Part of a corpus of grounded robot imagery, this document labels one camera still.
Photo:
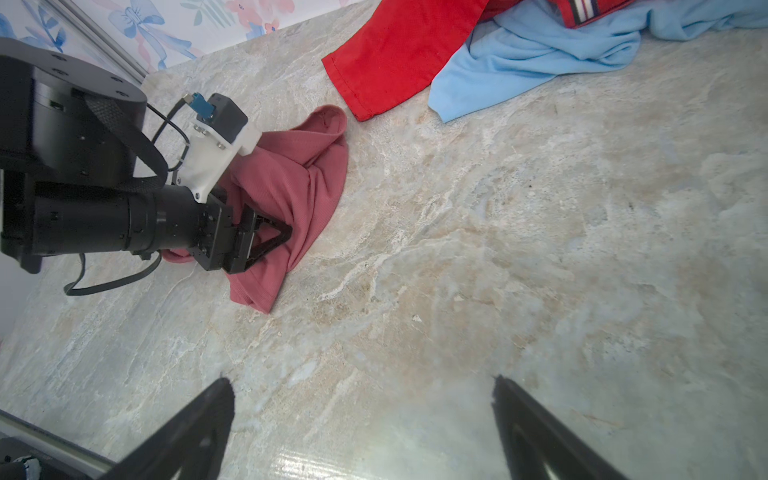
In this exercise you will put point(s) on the red striped collar garment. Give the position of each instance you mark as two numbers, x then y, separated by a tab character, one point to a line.
577	13

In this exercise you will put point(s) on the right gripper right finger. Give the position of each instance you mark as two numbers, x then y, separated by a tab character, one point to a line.
536	444

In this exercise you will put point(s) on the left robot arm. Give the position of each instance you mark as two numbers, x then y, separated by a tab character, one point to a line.
79	176

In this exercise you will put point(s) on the light blue cloth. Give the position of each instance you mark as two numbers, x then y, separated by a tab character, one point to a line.
529	45

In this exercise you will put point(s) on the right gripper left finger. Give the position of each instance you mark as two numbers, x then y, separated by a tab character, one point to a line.
191	445

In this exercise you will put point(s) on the left corner aluminium post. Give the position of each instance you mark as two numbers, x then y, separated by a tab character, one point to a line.
98	37

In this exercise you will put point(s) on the maroon pink cloth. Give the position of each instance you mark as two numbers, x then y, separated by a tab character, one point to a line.
295	176

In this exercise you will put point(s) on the red cloth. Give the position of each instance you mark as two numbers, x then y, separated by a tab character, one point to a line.
401	49

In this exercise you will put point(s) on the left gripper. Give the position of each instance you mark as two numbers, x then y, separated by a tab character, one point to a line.
235	244

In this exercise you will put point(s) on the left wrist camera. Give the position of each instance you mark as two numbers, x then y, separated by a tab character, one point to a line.
222	131

